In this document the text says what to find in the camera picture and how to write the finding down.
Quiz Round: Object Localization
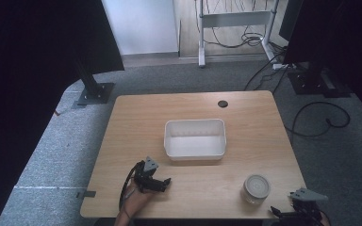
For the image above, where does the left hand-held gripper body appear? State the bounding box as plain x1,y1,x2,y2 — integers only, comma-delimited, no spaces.
133,155,168,193

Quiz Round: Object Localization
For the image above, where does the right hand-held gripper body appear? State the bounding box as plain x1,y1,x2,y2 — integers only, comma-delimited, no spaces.
277,187,329,226

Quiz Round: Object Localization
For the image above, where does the round jar with grey lid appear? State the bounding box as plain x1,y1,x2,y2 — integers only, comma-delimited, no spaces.
241,174,272,206

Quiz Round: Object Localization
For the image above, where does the white plastic bin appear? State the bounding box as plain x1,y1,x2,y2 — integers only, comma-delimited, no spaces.
163,118,227,162

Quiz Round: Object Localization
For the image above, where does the person's left hand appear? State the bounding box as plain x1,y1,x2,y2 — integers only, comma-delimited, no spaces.
122,183,158,218

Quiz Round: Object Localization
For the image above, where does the black metal stand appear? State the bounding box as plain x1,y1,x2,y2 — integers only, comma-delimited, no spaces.
72,55,116,106

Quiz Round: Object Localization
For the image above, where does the black stand base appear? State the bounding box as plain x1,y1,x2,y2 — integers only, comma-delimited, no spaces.
287,69,352,99

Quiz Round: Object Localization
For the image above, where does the white power strip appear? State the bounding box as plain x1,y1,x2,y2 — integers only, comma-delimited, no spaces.
271,62,297,71

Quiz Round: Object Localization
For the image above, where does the black curtain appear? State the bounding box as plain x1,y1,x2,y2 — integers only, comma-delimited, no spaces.
0,0,125,226

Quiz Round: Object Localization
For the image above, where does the black monitor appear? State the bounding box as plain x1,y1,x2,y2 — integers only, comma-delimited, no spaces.
278,0,362,123

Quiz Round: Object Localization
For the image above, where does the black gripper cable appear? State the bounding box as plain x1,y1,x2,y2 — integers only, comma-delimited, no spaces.
118,161,146,226

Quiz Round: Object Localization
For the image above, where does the grey table edge bracket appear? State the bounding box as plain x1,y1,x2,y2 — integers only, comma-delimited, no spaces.
75,190,97,200

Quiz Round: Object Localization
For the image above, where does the looped black floor cable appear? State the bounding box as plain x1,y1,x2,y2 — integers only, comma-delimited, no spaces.
283,101,352,138

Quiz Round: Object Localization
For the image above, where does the bundle of black cables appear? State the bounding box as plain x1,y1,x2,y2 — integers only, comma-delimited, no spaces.
202,0,288,51

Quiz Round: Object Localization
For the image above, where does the white desk frame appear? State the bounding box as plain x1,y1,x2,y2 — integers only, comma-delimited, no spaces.
196,0,281,69

